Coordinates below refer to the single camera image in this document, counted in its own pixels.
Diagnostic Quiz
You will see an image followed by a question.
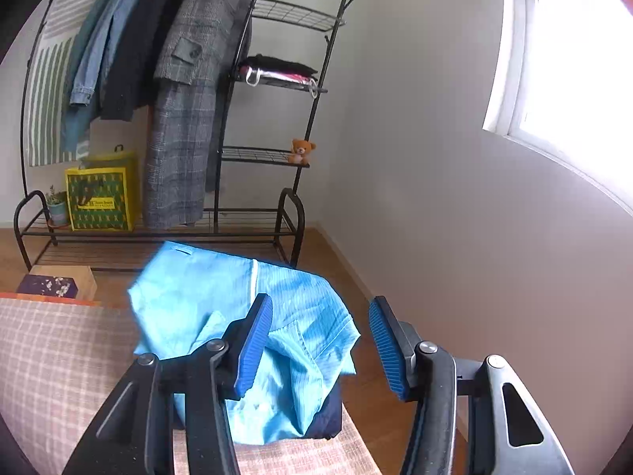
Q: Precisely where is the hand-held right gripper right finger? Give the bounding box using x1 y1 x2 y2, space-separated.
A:
368 296 577 475

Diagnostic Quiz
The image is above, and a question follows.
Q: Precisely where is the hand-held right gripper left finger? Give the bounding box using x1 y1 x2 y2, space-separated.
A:
62 293 274 475

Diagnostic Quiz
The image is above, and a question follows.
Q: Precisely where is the light blue pinstriped work coat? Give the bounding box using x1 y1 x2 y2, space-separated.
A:
127 241 362 445

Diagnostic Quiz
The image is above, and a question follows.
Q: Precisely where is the dark blue clothes pile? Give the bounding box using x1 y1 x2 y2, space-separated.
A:
304 381 343 440

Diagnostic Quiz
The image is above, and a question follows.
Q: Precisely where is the black metal clothes rack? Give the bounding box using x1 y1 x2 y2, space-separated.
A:
14 0 358 270

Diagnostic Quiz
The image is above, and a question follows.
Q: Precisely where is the pink plaid blanket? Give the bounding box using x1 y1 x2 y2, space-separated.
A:
0 297 384 475

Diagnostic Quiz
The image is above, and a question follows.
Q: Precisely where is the small teddy bear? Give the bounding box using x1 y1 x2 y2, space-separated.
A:
287 139 317 165

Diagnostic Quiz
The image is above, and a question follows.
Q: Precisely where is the brown box purple floral lid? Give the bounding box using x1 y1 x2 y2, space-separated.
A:
16 264 98 302

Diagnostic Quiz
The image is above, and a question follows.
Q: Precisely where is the yellow green patterned bag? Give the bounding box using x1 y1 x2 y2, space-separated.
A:
64 144 142 232

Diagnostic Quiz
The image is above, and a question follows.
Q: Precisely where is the grey plaid coat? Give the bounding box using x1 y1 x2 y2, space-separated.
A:
143 0 253 231

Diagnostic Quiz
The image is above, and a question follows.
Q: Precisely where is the potted plant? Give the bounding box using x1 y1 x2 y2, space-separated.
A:
44 185 70 227

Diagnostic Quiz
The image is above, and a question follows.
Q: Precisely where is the pink packaged cloth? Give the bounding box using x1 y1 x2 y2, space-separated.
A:
244 66 318 92

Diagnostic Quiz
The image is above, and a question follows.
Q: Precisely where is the teal shirt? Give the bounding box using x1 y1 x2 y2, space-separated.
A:
59 0 132 156

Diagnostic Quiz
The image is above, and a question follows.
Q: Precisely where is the navy coat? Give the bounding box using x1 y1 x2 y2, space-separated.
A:
99 0 208 122

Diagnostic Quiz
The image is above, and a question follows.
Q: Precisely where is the denim shirt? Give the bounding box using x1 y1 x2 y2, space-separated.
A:
69 0 164 107

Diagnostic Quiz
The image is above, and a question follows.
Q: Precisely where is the green white striped cloth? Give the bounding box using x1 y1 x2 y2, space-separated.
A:
25 0 139 166

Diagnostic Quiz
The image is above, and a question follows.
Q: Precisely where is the white framed window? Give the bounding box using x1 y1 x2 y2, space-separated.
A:
482 0 633 203

